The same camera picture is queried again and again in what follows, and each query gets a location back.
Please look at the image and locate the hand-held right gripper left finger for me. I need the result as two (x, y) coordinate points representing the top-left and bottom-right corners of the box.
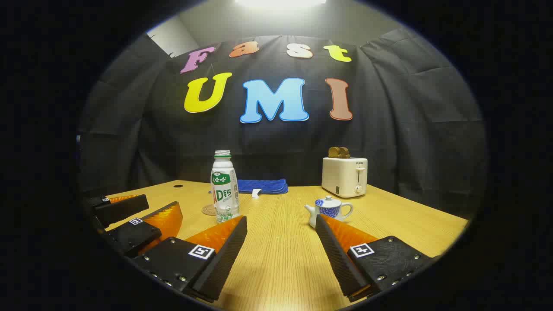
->
(132, 215), (248, 303)

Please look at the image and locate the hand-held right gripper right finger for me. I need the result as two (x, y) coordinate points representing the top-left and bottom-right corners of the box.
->
(315, 214), (432, 303)

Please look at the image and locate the white blue floral teacup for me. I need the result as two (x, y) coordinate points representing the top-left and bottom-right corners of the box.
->
(304, 201), (354, 229)

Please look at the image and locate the white plastic water bottle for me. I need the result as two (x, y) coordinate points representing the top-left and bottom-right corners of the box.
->
(210, 150), (240, 223)

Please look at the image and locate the blue folded towel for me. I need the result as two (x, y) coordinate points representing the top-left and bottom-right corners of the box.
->
(237, 178), (289, 198)

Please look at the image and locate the white toaster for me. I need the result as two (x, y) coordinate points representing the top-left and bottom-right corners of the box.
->
(321, 156), (369, 199)

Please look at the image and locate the black backdrop cloth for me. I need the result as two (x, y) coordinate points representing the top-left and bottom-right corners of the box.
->
(78, 28), (489, 221)

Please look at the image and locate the ceiling light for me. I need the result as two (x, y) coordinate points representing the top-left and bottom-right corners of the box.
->
(235, 0), (327, 9)

